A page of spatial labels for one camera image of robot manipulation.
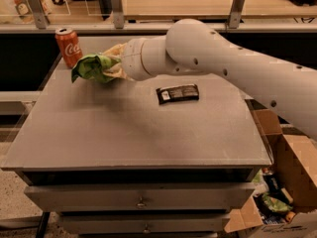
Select cardboard box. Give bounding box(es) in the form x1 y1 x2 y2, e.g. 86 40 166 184
225 109 317 238

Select green rice chip bag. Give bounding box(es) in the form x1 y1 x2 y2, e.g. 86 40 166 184
71 55 121 83

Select red coke can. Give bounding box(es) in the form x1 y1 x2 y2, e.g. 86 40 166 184
55 28 82 68

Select right metal bracket post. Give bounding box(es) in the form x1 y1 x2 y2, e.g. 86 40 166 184
227 0 246 29

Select snack packages in box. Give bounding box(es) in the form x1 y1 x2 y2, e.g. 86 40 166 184
253 168 295 225

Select grey upper drawer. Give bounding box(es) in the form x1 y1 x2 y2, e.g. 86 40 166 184
25 182 255 212

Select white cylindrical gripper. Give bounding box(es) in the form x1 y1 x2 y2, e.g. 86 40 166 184
102 36 176 81

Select black snack bar wrapper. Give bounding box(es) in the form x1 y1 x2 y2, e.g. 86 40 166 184
156 84 199 104

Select middle metal bracket post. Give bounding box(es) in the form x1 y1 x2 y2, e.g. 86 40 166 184
111 0 125 29

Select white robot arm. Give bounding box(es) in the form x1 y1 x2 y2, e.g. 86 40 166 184
120 19 317 140

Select left metal bracket post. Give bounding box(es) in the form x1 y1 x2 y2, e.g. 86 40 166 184
28 0 49 29

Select metal bracket post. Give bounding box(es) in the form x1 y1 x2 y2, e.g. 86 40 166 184
28 0 49 29
227 0 246 29
111 0 125 29

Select grey lower drawer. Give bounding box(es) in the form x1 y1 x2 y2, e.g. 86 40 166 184
59 213 230 234

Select grey drawer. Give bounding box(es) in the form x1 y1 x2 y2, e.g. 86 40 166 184
59 213 230 234
25 182 255 212

